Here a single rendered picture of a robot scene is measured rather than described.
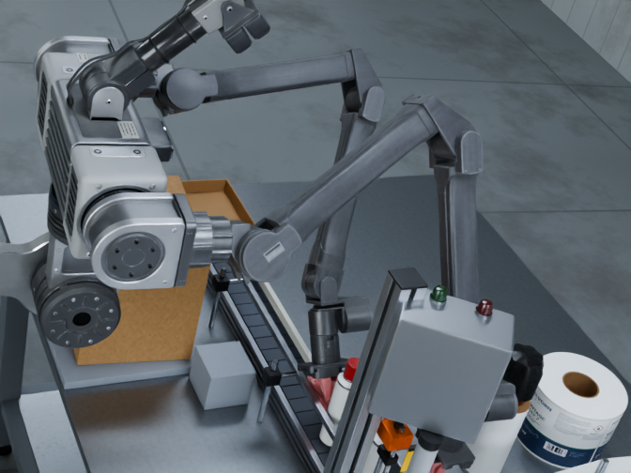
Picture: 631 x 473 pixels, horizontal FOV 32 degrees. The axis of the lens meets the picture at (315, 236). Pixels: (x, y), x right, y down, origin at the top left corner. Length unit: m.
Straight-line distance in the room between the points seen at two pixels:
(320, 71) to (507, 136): 3.44
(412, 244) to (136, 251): 1.44
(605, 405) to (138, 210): 1.13
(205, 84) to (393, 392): 0.72
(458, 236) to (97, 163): 0.60
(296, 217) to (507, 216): 3.26
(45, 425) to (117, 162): 1.50
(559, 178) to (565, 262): 0.71
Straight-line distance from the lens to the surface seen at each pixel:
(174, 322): 2.31
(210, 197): 2.93
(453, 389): 1.67
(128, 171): 1.68
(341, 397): 2.15
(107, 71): 1.79
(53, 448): 3.04
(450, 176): 1.82
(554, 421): 2.33
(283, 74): 2.16
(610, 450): 2.50
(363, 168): 1.75
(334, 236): 2.19
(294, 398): 2.32
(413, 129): 1.78
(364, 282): 2.77
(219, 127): 4.97
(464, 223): 1.85
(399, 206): 3.11
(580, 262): 4.81
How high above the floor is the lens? 2.42
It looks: 33 degrees down
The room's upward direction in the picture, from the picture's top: 15 degrees clockwise
